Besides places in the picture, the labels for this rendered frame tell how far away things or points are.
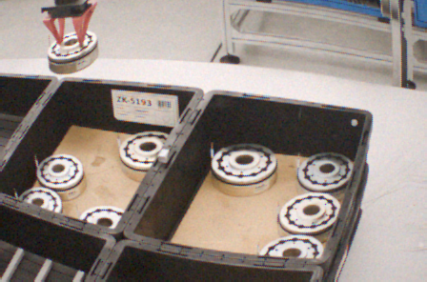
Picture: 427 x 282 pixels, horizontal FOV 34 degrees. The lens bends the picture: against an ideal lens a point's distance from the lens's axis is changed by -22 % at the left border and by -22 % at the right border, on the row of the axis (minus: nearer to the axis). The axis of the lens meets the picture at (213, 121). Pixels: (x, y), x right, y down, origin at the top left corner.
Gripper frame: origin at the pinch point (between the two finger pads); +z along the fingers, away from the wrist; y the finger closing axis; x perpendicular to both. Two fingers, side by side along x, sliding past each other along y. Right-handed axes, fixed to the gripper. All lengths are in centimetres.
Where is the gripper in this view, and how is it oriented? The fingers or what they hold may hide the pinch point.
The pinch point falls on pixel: (71, 39)
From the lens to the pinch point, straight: 137.6
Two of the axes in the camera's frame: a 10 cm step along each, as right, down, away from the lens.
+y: 9.5, 1.1, -3.0
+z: 0.8, 8.3, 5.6
